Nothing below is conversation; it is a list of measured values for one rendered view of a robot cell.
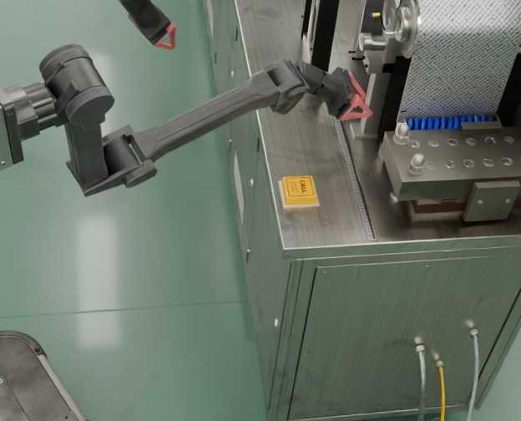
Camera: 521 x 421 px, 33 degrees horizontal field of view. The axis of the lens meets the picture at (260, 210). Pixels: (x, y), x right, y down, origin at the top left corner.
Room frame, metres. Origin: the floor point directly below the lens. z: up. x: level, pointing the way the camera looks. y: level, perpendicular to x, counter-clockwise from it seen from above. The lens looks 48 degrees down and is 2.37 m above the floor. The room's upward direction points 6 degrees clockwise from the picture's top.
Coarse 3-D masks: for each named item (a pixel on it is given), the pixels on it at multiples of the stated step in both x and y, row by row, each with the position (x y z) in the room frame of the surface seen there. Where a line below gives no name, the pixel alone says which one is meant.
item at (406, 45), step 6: (402, 0) 1.65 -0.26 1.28; (408, 0) 1.62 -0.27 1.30; (408, 6) 1.61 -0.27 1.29; (414, 12) 1.58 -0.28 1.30; (414, 18) 1.57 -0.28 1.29; (414, 24) 1.56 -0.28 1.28; (414, 30) 1.55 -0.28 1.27; (414, 36) 1.55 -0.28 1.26; (402, 42) 1.60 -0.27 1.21; (408, 42) 1.57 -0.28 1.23; (408, 48) 1.56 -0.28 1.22
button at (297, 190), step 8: (296, 176) 1.43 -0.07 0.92; (304, 176) 1.43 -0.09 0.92; (288, 184) 1.40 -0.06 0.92; (296, 184) 1.41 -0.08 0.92; (304, 184) 1.41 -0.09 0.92; (312, 184) 1.41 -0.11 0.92; (288, 192) 1.38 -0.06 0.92; (296, 192) 1.38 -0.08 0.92; (304, 192) 1.38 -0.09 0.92; (312, 192) 1.39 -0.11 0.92; (288, 200) 1.36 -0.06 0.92; (296, 200) 1.36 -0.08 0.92; (304, 200) 1.37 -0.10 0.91; (312, 200) 1.37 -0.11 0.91
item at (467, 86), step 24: (408, 72) 1.55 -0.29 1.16; (432, 72) 1.56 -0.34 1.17; (456, 72) 1.57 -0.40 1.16; (480, 72) 1.58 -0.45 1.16; (504, 72) 1.59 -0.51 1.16; (408, 96) 1.55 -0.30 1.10; (432, 96) 1.56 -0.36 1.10; (456, 96) 1.57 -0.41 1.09; (480, 96) 1.58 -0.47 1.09; (432, 120) 1.56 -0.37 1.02
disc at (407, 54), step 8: (400, 0) 1.67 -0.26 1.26; (416, 0) 1.59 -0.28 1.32; (416, 8) 1.58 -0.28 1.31; (416, 16) 1.57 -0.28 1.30; (416, 24) 1.56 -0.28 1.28; (416, 32) 1.55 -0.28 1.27; (416, 40) 1.54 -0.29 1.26; (400, 48) 1.61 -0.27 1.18; (416, 48) 1.53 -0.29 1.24; (408, 56) 1.55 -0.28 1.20
